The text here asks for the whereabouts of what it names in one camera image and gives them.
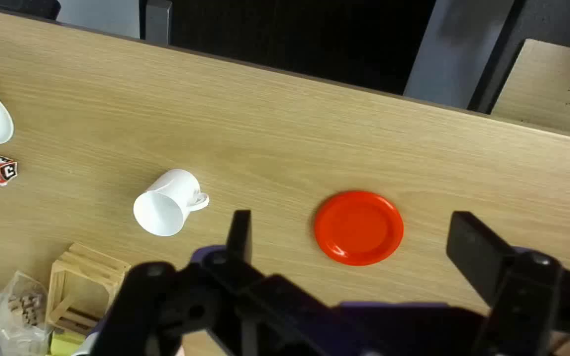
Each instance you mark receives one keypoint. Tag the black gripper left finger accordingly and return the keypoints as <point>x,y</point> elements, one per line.
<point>240,237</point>

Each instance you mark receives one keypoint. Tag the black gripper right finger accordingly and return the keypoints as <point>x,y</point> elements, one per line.
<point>478,253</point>

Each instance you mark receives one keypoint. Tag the white plastic mug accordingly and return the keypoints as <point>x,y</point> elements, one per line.
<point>167,205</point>

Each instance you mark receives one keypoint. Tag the orange round plate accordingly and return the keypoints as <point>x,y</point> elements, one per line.
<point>359,229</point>

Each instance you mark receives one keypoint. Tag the small wooden crate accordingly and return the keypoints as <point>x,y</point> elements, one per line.
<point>82,288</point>

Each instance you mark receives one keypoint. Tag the yellow green box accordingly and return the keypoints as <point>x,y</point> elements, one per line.
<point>66,346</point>

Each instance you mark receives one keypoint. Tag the clear bag of wooden pieces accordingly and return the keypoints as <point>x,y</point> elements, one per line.
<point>23,318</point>

